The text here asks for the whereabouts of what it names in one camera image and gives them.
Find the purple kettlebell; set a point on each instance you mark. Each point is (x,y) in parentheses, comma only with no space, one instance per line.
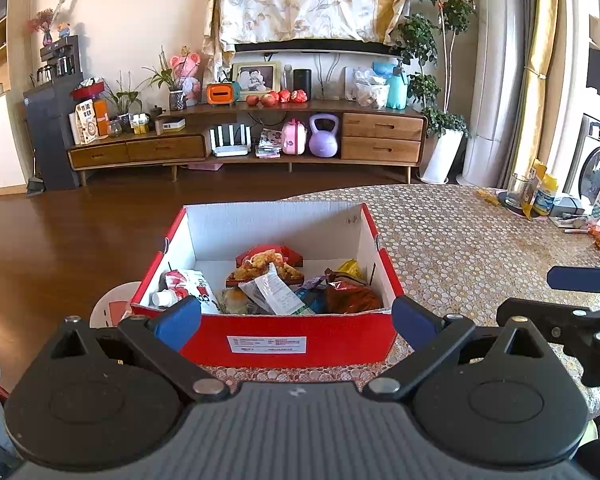
(323,142)

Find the glass cup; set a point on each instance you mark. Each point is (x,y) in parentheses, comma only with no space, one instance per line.
(515,191)

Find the green orange pastry packet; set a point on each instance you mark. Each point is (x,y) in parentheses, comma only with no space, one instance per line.
(235,302)

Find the washing machine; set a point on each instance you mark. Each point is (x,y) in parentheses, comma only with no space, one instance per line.
(583,180)

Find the white red drink pouch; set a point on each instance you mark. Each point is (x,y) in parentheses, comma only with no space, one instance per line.
(179,284)

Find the pink plush doll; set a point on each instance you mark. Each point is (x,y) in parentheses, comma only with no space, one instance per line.
(184,68)

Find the white round stool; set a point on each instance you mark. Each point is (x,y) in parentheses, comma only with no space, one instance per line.
(113,306)

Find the yellow snack packet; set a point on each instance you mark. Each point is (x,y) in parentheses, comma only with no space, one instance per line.
(352,269)

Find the clear plastic bag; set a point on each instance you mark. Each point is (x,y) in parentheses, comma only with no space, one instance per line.
(371,90)

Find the gold curtain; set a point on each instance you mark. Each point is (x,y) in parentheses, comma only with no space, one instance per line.
(540,24)

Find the red apples row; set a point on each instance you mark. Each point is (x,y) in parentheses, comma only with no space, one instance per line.
(273,98)

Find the small yellow wrapper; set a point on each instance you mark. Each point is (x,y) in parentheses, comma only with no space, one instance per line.
(488,196)

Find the framed photo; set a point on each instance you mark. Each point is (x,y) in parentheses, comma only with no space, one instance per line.
(257,78)

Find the blue snack bag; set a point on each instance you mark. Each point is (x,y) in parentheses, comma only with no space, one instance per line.
(314,299)

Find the yellow sachet in cup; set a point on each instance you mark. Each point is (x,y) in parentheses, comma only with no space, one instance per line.
(535,178)

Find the yellow lid wipes canister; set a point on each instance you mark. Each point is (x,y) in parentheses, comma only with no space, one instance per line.
(545,195)

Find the teal water jug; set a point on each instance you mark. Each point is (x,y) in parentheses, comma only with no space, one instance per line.
(396,80)

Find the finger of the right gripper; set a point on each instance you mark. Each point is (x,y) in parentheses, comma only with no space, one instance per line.
(574,279)

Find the white router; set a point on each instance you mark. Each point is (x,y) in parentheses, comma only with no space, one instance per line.
(229,140)

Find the wooden tv cabinet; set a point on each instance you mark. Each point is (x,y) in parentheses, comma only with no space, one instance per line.
(339,132)

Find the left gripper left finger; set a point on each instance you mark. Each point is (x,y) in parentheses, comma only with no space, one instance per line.
(158,343)

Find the white snack wrapper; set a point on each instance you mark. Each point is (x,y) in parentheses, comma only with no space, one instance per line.
(269,292)

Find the grey box on table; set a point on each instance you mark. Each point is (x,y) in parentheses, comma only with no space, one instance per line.
(566,205)

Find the red cardboard box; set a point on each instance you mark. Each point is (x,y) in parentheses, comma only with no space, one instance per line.
(208,238)

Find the orange radio box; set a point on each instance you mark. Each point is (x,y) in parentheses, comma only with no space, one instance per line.
(220,93)

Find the stack of booklets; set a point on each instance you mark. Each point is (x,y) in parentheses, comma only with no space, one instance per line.
(270,144)

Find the floral cloth cover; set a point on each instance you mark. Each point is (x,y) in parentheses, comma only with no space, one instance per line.
(232,23)

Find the white standing air conditioner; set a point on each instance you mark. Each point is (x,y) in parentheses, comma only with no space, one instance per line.
(500,61)

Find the black side cabinet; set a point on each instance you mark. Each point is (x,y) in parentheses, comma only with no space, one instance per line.
(48,106)

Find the small purple candy packet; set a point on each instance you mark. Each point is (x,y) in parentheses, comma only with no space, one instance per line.
(318,282)

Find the dark red foil bag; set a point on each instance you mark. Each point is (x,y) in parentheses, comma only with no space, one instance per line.
(345,294)

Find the tv screen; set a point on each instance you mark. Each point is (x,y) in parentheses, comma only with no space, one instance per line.
(317,46)

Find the black speaker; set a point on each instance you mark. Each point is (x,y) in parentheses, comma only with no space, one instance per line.
(302,81)

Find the potted green tree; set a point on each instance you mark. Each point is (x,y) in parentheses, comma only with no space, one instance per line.
(427,39)

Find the red chips bag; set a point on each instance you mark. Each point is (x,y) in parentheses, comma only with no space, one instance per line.
(256,262)

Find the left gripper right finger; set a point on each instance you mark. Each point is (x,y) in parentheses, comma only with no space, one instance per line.
(436,343)

